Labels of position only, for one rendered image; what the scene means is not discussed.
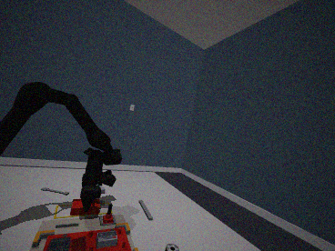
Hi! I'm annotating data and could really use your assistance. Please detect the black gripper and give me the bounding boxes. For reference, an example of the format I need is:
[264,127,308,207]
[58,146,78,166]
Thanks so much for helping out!
[80,166,103,212]

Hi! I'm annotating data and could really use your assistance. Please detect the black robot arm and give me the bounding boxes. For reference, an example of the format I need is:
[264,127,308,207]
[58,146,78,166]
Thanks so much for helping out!
[0,82,122,187]

